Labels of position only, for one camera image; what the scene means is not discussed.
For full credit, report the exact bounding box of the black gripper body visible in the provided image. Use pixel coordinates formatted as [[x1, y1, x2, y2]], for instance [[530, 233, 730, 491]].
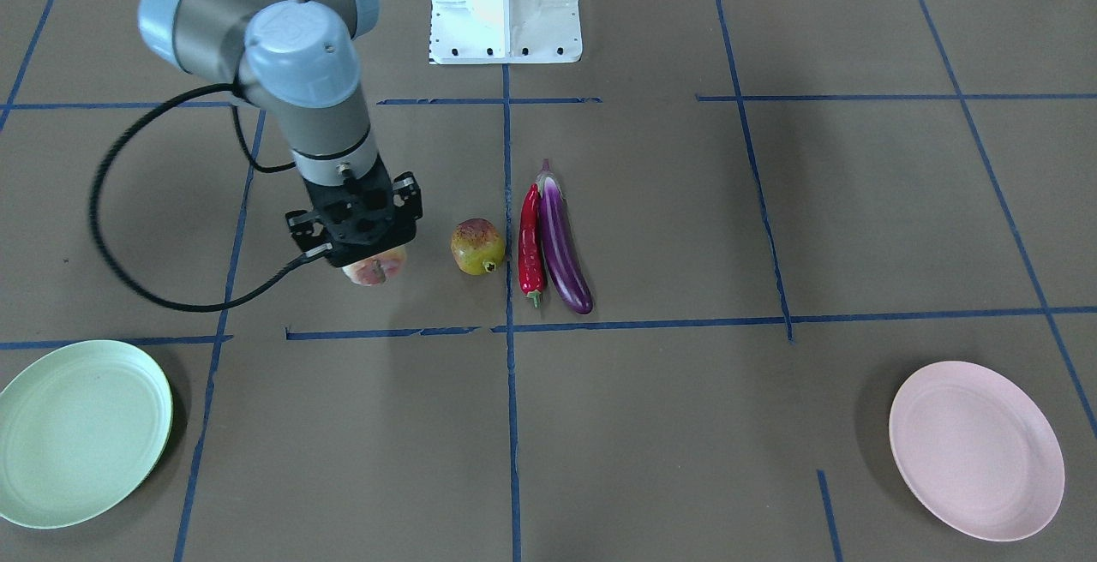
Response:
[[285, 161, 423, 268]]

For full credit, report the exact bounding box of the pale green peach fruit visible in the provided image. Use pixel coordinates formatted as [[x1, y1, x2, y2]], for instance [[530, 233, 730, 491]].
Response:
[[341, 245, 408, 286]]

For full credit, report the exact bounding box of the red green pomegranate fruit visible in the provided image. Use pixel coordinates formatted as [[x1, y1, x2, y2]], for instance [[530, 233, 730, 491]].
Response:
[[450, 218, 506, 276]]

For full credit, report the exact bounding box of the red chili pepper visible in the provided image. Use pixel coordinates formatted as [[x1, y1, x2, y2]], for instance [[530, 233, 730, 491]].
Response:
[[518, 183, 546, 308]]

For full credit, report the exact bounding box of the purple eggplant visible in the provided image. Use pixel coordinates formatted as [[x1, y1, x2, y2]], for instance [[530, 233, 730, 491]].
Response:
[[536, 159, 593, 315]]

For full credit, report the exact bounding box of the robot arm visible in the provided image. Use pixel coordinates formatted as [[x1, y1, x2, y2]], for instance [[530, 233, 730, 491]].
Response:
[[137, 0, 423, 266]]

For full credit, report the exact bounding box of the light green plate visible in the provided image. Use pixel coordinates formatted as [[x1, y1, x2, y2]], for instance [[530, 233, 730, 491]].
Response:
[[1, 340, 176, 529]]

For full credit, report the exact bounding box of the light pink plate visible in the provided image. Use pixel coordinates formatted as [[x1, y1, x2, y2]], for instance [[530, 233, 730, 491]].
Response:
[[887, 362, 1066, 542]]

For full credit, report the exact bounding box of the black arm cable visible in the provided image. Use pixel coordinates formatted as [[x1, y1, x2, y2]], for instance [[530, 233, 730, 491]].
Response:
[[89, 82, 335, 314]]

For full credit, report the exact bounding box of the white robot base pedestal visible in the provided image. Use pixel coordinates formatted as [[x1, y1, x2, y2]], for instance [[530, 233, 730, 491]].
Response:
[[429, 0, 584, 65]]

